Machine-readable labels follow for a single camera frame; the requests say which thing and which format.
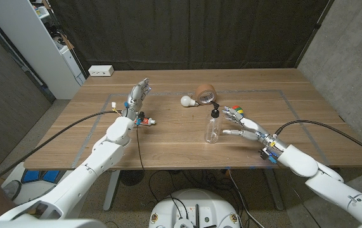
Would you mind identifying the white blue mobile base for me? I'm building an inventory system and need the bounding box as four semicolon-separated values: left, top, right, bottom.
1;163;74;206

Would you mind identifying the black round floor object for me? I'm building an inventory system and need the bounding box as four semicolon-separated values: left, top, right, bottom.
119;170;146;187

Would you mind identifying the clear dispenser bottle black pump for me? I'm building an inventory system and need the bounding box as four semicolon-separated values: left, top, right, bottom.
204;101;223;144

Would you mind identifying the light wooden table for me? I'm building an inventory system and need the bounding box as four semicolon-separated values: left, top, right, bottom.
72;89;332;167

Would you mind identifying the white light bulb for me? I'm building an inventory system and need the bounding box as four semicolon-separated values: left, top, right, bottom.
180;95;200;108

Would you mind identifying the brown packing tape roll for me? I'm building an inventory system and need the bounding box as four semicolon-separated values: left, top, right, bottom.
195;83;217;106

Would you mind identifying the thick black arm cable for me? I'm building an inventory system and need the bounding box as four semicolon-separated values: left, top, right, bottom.
0;110;123;193
274;119;362;159

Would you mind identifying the thin black left wrist cable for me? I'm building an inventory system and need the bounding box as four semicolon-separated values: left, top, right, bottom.
135;125;146;170

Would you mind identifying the black backdrop pole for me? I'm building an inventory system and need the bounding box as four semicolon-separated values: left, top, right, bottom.
294;0;335;68

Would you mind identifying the white power strip box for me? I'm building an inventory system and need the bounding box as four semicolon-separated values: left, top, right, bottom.
87;65;115;77

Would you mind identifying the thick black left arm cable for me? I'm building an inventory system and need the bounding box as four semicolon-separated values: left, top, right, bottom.
0;110;123;193

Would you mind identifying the red teal toothpaste tube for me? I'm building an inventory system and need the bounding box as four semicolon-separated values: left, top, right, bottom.
135;117;157;127

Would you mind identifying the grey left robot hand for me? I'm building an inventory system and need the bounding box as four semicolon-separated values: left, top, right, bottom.
122;78;152;121

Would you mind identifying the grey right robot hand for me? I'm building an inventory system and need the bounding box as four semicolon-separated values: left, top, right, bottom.
221;106;280;149

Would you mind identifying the white storage cabinet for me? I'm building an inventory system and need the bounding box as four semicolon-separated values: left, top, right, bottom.
0;0;86;101

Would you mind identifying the grey floor cable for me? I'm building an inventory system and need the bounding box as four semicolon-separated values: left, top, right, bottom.
227;169;257;228

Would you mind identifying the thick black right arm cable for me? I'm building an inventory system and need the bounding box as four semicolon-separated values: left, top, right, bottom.
274;119;362;159

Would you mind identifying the white robot torso base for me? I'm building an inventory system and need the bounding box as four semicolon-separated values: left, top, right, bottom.
148;189;241;228

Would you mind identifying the white table leg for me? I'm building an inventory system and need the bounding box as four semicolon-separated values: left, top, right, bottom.
262;168;285;212
103;170;121;212

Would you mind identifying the dark fabric curtain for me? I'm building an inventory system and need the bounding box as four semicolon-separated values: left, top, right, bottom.
48;0;330;71

